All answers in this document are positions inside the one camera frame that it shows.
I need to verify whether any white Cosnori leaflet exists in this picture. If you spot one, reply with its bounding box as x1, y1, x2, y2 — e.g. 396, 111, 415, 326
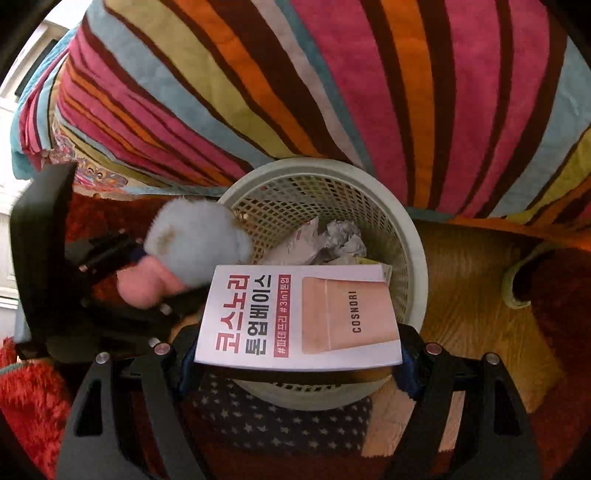
194, 264, 403, 372

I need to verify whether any blue and pink plush toy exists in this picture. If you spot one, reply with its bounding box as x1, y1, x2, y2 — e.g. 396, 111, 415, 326
115, 196, 254, 310

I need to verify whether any white cabinet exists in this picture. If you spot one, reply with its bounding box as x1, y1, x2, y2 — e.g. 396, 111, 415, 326
0, 18, 70, 324

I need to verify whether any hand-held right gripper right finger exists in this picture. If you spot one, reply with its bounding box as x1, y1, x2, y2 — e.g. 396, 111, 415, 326
383, 323, 542, 480

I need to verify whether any red shaggy rug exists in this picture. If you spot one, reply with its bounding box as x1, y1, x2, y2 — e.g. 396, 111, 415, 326
0, 191, 591, 480

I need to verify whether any pale green mesh basket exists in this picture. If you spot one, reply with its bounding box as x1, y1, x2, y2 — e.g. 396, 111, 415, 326
216, 158, 429, 411

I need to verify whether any dark star-patterned cloth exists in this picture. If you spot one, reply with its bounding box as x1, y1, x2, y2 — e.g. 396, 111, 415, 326
185, 369, 376, 459

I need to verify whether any figure-printed cloth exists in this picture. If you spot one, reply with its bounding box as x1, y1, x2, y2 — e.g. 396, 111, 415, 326
48, 129, 160, 198

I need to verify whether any white paper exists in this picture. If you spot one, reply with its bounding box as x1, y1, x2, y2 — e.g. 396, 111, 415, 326
318, 219, 368, 265

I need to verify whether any white plastic packet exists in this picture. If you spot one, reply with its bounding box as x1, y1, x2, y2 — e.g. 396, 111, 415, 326
265, 217, 333, 266

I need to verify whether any green-rimmed slipper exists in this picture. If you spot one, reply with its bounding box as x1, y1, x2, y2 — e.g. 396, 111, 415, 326
501, 241, 557, 310

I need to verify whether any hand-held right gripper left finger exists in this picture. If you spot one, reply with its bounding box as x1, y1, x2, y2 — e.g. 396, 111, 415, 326
55, 324, 208, 480

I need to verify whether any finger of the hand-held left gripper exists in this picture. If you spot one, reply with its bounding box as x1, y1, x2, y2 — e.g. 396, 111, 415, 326
69, 230, 147, 275
83, 286, 211, 334

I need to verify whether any colourful striped blanket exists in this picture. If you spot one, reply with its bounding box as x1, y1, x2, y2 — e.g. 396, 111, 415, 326
11, 0, 591, 243

